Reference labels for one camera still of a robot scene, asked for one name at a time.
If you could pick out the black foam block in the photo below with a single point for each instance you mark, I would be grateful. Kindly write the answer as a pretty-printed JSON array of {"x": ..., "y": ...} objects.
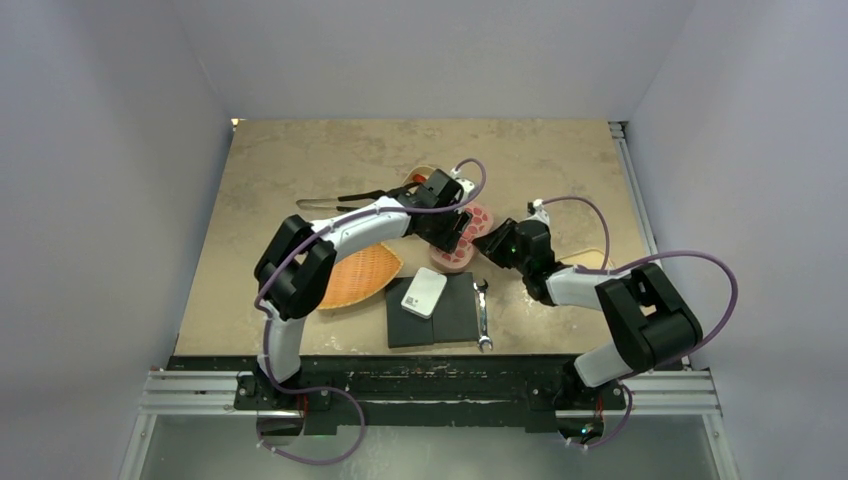
[
  {"x": 455, "y": 317},
  {"x": 404, "y": 329}
]

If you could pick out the cream lunch box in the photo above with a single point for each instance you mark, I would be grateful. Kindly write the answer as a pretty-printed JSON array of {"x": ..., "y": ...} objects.
[{"x": 425, "y": 170}]

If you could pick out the pink lunch box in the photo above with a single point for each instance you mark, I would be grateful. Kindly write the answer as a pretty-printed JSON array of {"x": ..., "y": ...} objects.
[{"x": 452, "y": 262}]

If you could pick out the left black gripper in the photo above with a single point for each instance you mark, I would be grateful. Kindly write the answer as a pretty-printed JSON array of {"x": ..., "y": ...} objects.
[{"x": 456, "y": 225}]

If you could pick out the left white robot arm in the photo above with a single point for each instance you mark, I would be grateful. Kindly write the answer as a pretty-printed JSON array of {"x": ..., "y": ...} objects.
[{"x": 294, "y": 271}]

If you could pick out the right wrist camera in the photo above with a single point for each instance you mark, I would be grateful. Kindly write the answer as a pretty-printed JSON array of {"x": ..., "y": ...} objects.
[{"x": 537, "y": 212}]

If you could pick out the white power bank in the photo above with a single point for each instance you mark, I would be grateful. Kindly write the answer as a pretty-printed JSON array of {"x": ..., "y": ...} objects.
[{"x": 424, "y": 292}]

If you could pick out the silver open-end wrench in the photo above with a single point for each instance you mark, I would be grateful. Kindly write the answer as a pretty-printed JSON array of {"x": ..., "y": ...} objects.
[{"x": 484, "y": 342}]

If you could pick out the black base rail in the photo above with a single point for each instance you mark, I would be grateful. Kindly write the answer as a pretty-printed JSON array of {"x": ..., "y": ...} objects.
[{"x": 520, "y": 391}]

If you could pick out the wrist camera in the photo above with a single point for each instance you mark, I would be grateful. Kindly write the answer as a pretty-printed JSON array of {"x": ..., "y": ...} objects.
[
  {"x": 537, "y": 212},
  {"x": 467, "y": 186}
]

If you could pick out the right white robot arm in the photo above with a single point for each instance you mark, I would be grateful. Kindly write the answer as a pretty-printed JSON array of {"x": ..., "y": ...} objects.
[{"x": 647, "y": 318}]

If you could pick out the left black foam block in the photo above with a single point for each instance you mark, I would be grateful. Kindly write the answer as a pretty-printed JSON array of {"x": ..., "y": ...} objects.
[{"x": 404, "y": 329}]

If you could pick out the cream lunch box lid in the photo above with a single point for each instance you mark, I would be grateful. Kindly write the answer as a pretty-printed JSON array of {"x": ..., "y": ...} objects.
[{"x": 590, "y": 258}]

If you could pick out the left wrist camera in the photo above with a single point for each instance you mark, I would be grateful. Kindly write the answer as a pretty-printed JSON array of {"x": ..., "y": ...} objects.
[{"x": 467, "y": 186}]

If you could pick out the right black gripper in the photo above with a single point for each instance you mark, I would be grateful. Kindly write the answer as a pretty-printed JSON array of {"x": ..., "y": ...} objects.
[{"x": 493, "y": 244}]

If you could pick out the pink lunch box lid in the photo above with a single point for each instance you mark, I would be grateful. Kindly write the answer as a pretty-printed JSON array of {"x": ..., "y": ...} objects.
[{"x": 482, "y": 222}]

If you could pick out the woven bamboo basket tray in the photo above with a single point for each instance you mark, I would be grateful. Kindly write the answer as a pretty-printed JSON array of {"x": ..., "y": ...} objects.
[{"x": 360, "y": 276}]

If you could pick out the right black foam block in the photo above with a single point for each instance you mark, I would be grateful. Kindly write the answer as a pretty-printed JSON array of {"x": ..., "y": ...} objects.
[{"x": 455, "y": 317}]

